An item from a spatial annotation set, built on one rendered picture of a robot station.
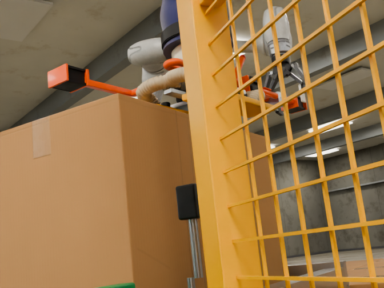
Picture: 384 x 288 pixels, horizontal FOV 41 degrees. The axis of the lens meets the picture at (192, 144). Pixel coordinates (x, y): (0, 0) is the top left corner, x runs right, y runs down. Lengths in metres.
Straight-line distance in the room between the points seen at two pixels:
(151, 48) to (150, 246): 1.45
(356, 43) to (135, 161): 8.40
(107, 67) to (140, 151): 7.48
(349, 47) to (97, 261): 8.54
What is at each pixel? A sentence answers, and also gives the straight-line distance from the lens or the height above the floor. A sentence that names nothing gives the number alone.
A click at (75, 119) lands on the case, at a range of 0.94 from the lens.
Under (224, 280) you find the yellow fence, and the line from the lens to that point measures 0.59.
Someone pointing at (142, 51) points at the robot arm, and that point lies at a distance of 2.24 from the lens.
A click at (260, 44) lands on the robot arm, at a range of 2.29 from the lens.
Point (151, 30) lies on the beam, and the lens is 7.33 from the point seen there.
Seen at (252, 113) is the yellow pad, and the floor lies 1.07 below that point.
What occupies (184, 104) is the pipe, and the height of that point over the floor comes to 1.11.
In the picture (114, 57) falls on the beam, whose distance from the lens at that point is 8.20.
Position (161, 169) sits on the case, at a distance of 0.93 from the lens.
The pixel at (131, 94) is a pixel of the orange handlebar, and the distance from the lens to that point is 1.69.
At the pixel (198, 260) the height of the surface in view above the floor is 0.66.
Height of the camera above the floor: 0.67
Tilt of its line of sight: 12 degrees up
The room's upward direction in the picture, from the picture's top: 6 degrees counter-clockwise
